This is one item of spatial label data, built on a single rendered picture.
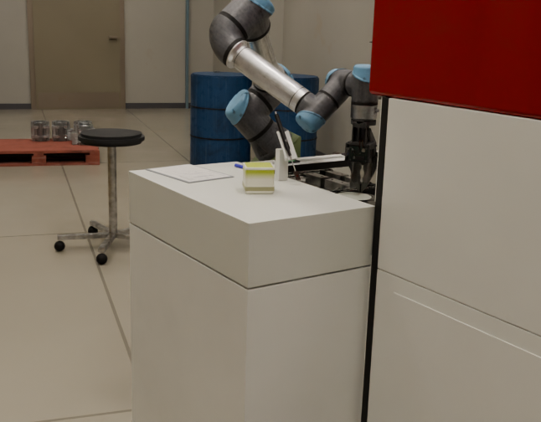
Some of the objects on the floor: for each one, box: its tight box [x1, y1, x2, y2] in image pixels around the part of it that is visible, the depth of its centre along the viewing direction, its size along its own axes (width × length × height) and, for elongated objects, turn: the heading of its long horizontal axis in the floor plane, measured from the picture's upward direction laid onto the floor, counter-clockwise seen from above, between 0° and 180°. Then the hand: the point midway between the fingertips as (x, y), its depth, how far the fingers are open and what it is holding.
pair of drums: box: [189, 71, 319, 165], centre depth 730 cm, size 76×119×88 cm, turn 101°
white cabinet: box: [130, 223, 370, 422], centre depth 228 cm, size 64×96×82 cm, turn 117°
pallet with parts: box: [0, 121, 100, 167], centre depth 739 cm, size 112×78×33 cm
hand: (361, 187), depth 226 cm, fingers closed
